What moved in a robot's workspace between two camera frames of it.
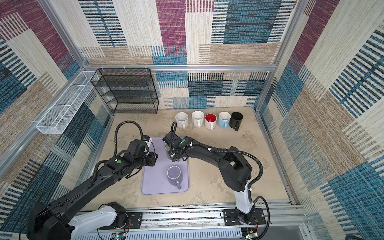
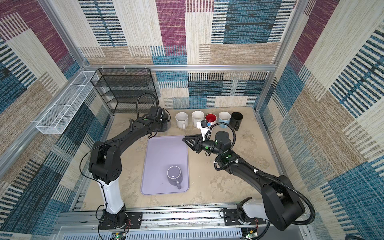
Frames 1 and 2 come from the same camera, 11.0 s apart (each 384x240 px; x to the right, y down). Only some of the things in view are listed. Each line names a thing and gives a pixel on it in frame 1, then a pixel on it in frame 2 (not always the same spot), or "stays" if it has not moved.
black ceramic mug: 235,120 stays
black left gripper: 152,158 -> 165,128
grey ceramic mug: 167,147 -> 164,126
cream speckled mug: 182,119 stays
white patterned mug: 198,118 stays
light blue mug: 223,119 stays
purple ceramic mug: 174,176 stays
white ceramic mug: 210,120 stays
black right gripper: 173,157 -> 197,143
